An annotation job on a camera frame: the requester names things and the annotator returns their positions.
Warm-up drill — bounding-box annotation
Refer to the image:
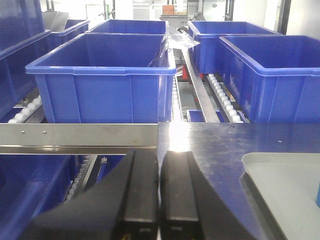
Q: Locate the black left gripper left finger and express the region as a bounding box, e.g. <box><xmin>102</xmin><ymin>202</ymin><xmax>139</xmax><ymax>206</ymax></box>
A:
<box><xmin>21</xmin><ymin>149</ymin><xmax>158</xmax><ymax>240</ymax></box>

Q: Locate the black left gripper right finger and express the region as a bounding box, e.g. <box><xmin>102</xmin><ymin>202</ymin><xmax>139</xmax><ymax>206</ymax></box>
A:
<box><xmin>160</xmin><ymin>151</ymin><xmax>254</xmax><ymax>240</ymax></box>

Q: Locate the blue cube block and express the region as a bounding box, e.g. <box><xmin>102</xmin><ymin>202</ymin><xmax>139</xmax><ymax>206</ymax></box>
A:
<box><xmin>315</xmin><ymin>186</ymin><xmax>320</xmax><ymax>208</ymax></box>

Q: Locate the blue bin lower shelf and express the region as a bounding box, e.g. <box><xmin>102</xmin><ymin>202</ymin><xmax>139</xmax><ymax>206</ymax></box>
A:
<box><xmin>0</xmin><ymin>155</ymin><xmax>79</xmax><ymax>240</ymax></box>

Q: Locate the steel shelf crossbar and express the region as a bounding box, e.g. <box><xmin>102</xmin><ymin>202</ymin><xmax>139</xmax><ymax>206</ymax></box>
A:
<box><xmin>0</xmin><ymin>123</ymin><xmax>158</xmax><ymax>155</ymax></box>

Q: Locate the grey metal tray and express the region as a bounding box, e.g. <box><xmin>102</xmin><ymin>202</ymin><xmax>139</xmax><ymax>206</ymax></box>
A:
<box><xmin>242</xmin><ymin>152</ymin><xmax>320</xmax><ymax>240</ymax></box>

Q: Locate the blue bin front left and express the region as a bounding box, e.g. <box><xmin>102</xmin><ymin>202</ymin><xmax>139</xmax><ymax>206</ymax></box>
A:
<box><xmin>25</xmin><ymin>33</ymin><xmax>176</xmax><ymax>123</ymax></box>

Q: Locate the blue bin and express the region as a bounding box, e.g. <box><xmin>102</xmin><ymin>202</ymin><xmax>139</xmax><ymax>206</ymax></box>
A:
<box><xmin>187</xmin><ymin>20</ymin><xmax>282</xmax><ymax>75</ymax></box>
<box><xmin>87</xmin><ymin>19</ymin><xmax>169</xmax><ymax>35</ymax></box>
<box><xmin>220</xmin><ymin>35</ymin><xmax>320</xmax><ymax>123</ymax></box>
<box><xmin>0</xmin><ymin>0</ymin><xmax>89</xmax><ymax>117</ymax></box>
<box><xmin>25</xmin><ymin>33</ymin><xmax>176</xmax><ymax>123</ymax></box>

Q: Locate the blue bin rear right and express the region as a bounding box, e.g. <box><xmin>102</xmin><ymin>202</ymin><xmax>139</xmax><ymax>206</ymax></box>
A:
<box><xmin>187</xmin><ymin>20</ymin><xmax>282</xmax><ymax>75</ymax></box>

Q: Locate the blue bin front right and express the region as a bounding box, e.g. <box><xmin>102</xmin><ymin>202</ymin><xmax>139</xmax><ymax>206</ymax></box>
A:
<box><xmin>220</xmin><ymin>35</ymin><xmax>320</xmax><ymax>123</ymax></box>

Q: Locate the clear plastic bag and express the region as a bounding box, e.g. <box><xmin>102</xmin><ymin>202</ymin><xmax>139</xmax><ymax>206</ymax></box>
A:
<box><xmin>148</xmin><ymin>26</ymin><xmax>200</xmax><ymax>67</ymax></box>

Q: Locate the blue bin rear left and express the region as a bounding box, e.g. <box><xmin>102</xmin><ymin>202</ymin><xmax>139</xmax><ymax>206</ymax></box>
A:
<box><xmin>87</xmin><ymin>19</ymin><xmax>169</xmax><ymax>35</ymax></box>

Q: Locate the blue bin far left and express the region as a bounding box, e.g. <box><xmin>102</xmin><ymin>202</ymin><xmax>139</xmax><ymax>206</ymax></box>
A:
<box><xmin>0</xmin><ymin>0</ymin><xmax>89</xmax><ymax>117</ymax></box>

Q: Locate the white roller conveyor rail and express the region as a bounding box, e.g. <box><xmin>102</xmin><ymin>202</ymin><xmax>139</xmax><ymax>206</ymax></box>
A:
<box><xmin>207</xmin><ymin>74</ymin><xmax>250</xmax><ymax>123</ymax></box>

